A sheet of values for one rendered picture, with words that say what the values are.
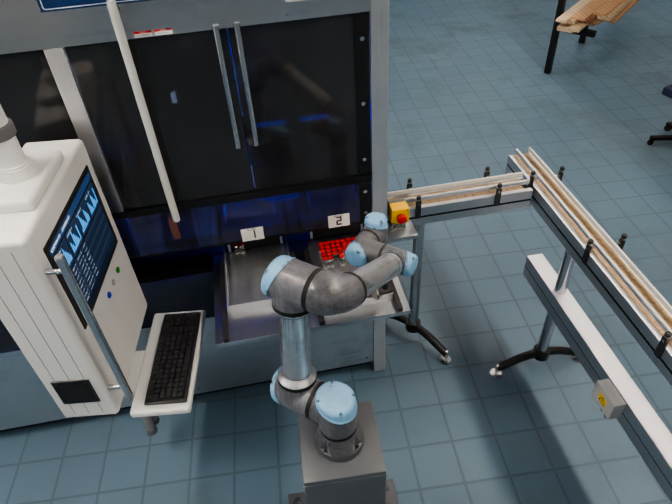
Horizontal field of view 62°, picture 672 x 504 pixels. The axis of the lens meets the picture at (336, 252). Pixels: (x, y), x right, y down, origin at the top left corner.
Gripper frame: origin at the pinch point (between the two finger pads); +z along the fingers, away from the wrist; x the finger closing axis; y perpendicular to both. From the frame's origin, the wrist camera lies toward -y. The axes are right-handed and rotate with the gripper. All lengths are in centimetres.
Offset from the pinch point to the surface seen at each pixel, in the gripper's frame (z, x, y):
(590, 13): 31, -274, 326
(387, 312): 3.6, -2.4, -4.2
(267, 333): 3.5, 40.9, -4.2
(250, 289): 3.1, 45.3, 18.9
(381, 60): -73, -10, 34
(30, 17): -98, 89, 34
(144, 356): 11, 86, 2
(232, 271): 3, 52, 31
